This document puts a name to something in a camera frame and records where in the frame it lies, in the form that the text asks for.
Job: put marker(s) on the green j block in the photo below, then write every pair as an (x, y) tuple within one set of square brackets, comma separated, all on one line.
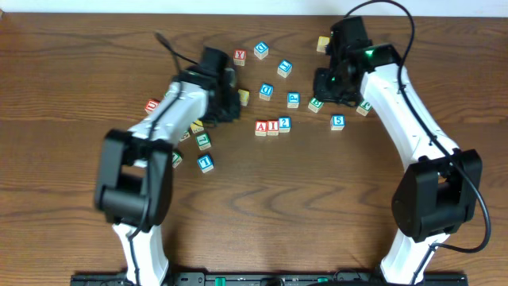
[(185, 136), (364, 108)]

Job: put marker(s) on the yellow K block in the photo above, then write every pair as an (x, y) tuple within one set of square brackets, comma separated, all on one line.
[(197, 127)]

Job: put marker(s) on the blue J block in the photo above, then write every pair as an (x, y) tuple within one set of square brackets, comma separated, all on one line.
[(284, 68)]

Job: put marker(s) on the yellow S block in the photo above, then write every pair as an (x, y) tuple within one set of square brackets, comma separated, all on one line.
[(244, 97)]

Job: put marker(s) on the red I block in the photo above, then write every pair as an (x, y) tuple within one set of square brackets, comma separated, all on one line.
[(273, 128)]

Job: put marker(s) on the red U block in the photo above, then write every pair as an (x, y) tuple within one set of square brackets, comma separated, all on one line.
[(151, 105)]

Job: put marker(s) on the red Y block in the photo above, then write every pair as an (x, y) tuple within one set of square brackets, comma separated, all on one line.
[(239, 57)]

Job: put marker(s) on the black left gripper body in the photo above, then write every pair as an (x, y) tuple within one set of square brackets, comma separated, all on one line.
[(224, 106)]

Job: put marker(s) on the blue T block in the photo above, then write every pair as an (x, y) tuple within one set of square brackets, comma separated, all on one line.
[(205, 163)]

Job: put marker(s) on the red A block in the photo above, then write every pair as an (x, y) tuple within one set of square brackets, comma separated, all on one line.
[(261, 128)]

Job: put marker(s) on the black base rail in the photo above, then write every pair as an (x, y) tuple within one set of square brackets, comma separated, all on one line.
[(202, 279)]

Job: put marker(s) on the green L block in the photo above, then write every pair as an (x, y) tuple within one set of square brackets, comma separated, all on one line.
[(203, 141)]

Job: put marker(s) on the blue P block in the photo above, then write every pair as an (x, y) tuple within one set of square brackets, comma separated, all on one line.
[(293, 100)]

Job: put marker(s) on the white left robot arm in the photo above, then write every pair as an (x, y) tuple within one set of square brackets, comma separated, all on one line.
[(134, 184)]

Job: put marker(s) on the yellow block far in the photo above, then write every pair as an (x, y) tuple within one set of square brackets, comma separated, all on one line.
[(322, 44)]

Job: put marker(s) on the green J block right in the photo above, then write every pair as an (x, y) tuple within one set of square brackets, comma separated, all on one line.
[(364, 108)]

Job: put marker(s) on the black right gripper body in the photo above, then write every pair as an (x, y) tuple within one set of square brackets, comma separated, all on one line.
[(328, 87)]

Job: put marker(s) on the green 4 block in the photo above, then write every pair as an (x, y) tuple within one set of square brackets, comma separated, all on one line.
[(176, 159)]

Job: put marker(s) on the blue 5 block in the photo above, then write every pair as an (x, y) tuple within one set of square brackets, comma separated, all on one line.
[(337, 122)]

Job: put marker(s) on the green B block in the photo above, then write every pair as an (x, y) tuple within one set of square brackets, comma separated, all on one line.
[(315, 105)]

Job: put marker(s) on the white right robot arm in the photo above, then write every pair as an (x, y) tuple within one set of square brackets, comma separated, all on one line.
[(439, 190)]

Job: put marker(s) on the blue 2 block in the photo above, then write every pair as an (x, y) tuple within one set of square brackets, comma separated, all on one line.
[(284, 124)]

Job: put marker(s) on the blue D block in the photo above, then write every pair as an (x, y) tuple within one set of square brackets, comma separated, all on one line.
[(266, 91)]

